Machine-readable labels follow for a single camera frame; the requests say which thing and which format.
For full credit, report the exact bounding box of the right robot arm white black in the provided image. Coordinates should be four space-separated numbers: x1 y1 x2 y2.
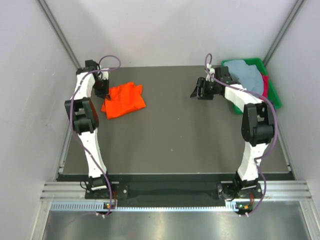
190 63 278 198

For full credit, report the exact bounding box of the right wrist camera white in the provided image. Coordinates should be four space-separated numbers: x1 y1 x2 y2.
205 63 215 82

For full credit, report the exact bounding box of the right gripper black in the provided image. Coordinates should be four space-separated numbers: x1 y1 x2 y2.
190 77 220 101

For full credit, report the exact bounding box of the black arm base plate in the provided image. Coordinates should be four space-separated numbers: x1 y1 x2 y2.
84 173 263 208

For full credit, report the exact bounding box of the grey slotted cable duct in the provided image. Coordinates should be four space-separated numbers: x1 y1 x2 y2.
50 201 239 212

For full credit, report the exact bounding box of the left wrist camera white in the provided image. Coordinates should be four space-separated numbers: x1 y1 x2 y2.
99 64 111 73

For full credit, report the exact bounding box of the aluminium frame rail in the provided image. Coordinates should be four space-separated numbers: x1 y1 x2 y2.
40 180 312 201

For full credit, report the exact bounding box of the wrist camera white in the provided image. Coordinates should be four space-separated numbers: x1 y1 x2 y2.
99 64 111 73
205 63 215 82

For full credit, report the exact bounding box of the grey blue t shirt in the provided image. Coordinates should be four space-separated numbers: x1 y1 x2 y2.
223 59 264 95

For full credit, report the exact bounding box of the green plastic bin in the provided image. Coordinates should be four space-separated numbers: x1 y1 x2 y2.
221 57 282 109

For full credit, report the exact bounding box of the magenta t shirt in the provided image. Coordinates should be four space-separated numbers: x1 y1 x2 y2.
261 74 269 98

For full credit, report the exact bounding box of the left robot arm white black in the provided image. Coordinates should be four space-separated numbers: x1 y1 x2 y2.
64 60 114 199

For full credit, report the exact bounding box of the orange t shirt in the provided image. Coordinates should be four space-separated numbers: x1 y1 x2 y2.
101 82 147 120

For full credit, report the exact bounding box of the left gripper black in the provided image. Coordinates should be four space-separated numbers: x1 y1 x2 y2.
92 77 110 101

